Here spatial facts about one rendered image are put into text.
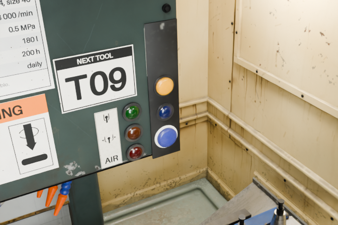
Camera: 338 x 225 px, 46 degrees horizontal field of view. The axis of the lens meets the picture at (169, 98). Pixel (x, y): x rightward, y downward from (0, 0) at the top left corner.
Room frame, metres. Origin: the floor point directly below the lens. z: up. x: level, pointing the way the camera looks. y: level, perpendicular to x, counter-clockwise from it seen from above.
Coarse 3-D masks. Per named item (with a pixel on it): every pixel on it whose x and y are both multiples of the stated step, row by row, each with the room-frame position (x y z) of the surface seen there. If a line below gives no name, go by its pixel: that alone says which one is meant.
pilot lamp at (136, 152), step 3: (135, 147) 0.46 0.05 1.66; (138, 147) 0.47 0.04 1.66; (132, 150) 0.46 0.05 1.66; (135, 150) 0.46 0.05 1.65; (138, 150) 0.46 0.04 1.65; (141, 150) 0.47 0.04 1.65; (129, 153) 0.46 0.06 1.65; (132, 153) 0.46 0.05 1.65; (135, 153) 0.46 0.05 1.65; (138, 153) 0.46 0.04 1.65; (141, 153) 0.47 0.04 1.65; (132, 156) 0.46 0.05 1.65; (135, 156) 0.46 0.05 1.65; (138, 156) 0.46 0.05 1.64
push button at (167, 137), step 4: (168, 128) 0.48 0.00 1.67; (172, 128) 0.49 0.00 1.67; (160, 132) 0.48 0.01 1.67; (164, 132) 0.48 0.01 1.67; (168, 132) 0.48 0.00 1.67; (172, 132) 0.48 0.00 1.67; (176, 132) 0.49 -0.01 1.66; (160, 136) 0.48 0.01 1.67; (164, 136) 0.48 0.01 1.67; (168, 136) 0.48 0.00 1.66; (172, 136) 0.48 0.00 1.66; (176, 136) 0.49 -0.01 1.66; (160, 140) 0.48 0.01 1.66; (164, 140) 0.48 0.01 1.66; (168, 140) 0.48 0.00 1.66; (172, 140) 0.48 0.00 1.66; (160, 144) 0.48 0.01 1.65; (164, 144) 0.48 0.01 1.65; (168, 144) 0.48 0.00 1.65; (172, 144) 0.48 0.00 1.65
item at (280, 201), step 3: (279, 201) 0.71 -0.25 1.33; (282, 201) 0.71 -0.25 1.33; (279, 204) 0.71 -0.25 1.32; (282, 204) 0.71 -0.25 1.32; (279, 207) 0.71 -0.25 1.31; (282, 207) 0.71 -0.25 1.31; (276, 210) 0.72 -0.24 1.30; (279, 210) 0.71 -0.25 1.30; (282, 210) 0.71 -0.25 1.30; (279, 213) 0.71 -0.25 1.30; (282, 213) 0.71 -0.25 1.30
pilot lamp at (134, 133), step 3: (132, 129) 0.46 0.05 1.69; (135, 129) 0.46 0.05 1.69; (138, 129) 0.47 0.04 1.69; (129, 132) 0.46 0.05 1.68; (132, 132) 0.46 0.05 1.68; (135, 132) 0.46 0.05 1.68; (138, 132) 0.46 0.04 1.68; (129, 135) 0.46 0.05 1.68; (132, 135) 0.46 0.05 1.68; (135, 135) 0.46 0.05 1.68; (138, 135) 0.46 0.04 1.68; (129, 138) 0.46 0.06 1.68; (132, 138) 0.46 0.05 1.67; (135, 138) 0.46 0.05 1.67
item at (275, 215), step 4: (284, 212) 0.71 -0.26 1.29; (276, 216) 0.71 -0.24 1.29; (280, 216) 0.70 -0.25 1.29; (284, 216) 0.71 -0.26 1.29; (272, 220) 0.72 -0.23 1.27; (276, 220) 0.71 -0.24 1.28; (280, 220) 0.70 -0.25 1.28; (284, 220) 0.70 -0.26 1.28; (272, 224) 0.71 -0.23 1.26; (276, 224) 0.70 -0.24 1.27; (280, 224) 0.70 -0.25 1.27; (284, 224) 0.70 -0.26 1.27
